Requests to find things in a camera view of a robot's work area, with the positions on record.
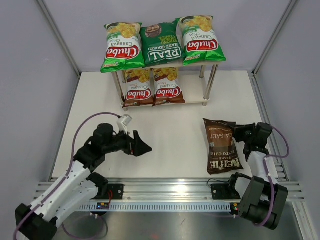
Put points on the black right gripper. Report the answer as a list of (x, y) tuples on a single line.
[(238, 128)]

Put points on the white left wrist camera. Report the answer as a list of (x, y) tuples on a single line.
[(123, 123)]

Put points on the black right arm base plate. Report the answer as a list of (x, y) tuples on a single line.
[(221, 190)]

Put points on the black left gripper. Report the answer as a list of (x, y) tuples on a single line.
[(138, 147)]

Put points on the green Chuba cassava chips bag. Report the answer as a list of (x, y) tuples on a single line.
[(124, 47)]

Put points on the brown Chuba barbeque bag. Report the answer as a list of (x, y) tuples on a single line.
[(139, 91), (166, 86)]

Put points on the aluminium mounting rail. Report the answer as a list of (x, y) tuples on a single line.
[(174, 189)]

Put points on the brown Kettle sea salt bag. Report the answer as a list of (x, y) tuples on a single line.
[(222, 155)]

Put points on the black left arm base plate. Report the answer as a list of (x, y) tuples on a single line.
[(113, 191)]

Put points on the green REAL chips bag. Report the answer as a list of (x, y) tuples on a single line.
[(160, 44)]

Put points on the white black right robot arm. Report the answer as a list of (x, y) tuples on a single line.
[(262, 198)]

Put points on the white slotted cable duct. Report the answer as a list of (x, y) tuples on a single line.
[(150, 207)]

